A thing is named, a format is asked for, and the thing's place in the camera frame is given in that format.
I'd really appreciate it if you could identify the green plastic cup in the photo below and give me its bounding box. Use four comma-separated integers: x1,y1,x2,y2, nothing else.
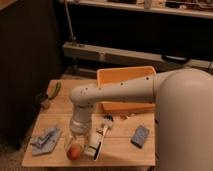
64,136,83,160

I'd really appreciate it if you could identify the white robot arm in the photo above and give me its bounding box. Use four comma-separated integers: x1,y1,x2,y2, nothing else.
69,68,213,171

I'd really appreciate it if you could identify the green cucumber toy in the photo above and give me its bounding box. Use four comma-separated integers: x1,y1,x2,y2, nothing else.
48,82,61,100

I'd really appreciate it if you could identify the blue folded cloth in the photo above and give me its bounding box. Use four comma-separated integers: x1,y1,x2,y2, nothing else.
30,126,62,156

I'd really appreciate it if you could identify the metal pole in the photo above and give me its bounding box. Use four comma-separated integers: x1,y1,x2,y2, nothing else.
64,0,76,46

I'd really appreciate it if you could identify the orange plastic bin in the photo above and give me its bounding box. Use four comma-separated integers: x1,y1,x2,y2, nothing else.
97,66,156,114

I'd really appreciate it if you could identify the red orange apple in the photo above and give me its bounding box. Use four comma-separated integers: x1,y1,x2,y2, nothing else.
67,144,82,160

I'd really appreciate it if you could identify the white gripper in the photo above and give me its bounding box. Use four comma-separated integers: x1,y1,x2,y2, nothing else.
69,106,94,136

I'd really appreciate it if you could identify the upper wall shelf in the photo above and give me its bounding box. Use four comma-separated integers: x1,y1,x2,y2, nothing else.
57,0,213,19

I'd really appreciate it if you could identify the small brown stand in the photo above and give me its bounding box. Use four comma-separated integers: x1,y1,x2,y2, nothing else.
36,93,50,109

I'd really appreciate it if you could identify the grey low shelf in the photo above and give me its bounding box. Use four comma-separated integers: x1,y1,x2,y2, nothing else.
63,42,213,74

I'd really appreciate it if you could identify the blue sponge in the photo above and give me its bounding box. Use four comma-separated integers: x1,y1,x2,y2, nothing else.
130,125,149,148

